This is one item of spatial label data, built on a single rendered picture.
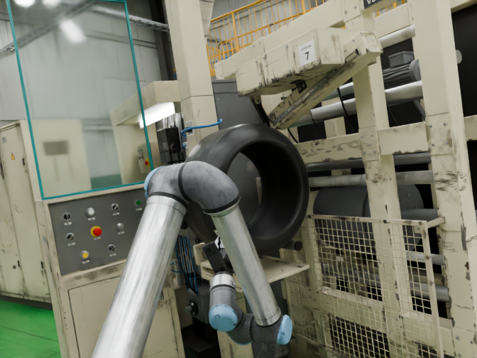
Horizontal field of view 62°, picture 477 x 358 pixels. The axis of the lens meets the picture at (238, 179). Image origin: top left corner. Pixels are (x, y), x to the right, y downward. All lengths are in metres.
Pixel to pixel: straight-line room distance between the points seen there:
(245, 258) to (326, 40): 0.93
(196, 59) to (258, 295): 1.22
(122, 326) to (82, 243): 1.13
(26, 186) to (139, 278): 3.88
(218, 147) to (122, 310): 0.82
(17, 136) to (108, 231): 2.91
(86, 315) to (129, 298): 1.10
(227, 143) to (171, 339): 1.15
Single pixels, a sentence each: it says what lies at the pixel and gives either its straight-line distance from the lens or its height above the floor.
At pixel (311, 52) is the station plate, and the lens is 1.68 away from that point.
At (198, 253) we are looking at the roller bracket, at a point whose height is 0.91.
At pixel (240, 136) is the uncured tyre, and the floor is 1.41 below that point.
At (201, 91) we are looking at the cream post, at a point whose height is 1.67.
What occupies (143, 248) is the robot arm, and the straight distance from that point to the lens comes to 1.06.
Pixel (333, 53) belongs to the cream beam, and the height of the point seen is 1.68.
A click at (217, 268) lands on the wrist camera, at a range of 1.45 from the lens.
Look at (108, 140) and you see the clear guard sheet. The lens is 2.11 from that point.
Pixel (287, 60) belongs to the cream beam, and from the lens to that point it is 1.79.
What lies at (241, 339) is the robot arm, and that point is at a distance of 1.45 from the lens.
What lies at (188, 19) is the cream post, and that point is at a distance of 2.10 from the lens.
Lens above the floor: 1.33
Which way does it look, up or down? 3 degrees down
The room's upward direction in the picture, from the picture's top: 9 degrees counter-clockwise
